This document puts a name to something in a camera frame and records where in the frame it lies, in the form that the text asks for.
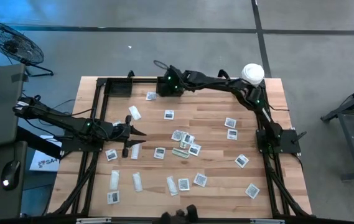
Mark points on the Lysol disinfecting wipes canister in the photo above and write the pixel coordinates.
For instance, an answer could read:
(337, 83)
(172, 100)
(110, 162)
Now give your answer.
(253, 74)

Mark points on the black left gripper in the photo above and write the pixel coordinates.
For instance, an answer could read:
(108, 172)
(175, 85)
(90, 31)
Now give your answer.
(117, 132)

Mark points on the grey metal bracket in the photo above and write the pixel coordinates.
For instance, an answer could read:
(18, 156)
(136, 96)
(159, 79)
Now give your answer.
(267, 221)
(92, 220)

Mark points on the white printed box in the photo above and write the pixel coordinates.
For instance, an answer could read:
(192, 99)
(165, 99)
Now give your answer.
(46, 163)

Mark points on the black support beam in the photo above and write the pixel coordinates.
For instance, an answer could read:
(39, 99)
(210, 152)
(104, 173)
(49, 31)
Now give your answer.
(36, 141)

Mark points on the long white bandage packet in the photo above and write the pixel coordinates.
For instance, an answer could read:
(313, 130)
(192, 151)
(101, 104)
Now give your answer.
(114, 179)
(134, 112)
(137, 182)
(136, 154)
(182, 145)
(172, 185)

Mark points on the black computer mouse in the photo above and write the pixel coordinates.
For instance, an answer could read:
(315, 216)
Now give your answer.
(11, 174)

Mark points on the black plastic mesh basket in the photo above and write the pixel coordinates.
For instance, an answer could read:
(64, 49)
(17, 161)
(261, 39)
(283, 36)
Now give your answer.
(119, 88)
(159, 94)

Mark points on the black floor fan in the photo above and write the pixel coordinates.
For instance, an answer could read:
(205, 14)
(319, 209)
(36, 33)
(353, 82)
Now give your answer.
(12, 43)

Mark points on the square antiseptic towelette packet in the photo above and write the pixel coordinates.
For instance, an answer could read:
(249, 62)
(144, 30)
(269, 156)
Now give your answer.
(241, 160)
(188, 138)
(183, 184)
(113, 197)
(194, 149)
(252, 190)
(111, 154)
(169, 114)
(116, 123)
(159, 152)
(151, 96)
(200, 179)
(230, 122)
(176, 135)
(232, 134)

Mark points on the grey metal cart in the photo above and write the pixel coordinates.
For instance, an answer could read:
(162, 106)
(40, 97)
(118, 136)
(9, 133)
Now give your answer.
(347, 130)

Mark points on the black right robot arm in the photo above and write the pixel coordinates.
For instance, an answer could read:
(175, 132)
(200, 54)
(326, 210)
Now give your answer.
(220, 83)

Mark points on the black frame clamp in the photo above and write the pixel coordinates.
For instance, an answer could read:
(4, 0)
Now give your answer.
(130, 74)
(221, 72)

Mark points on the green striped bandage strip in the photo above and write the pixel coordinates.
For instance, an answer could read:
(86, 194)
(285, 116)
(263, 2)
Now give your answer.
(180, 152)

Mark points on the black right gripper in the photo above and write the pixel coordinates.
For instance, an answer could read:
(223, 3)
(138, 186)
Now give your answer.
(172, 81)

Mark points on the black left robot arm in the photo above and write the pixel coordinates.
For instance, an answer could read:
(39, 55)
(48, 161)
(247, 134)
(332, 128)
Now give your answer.
(64, 119)

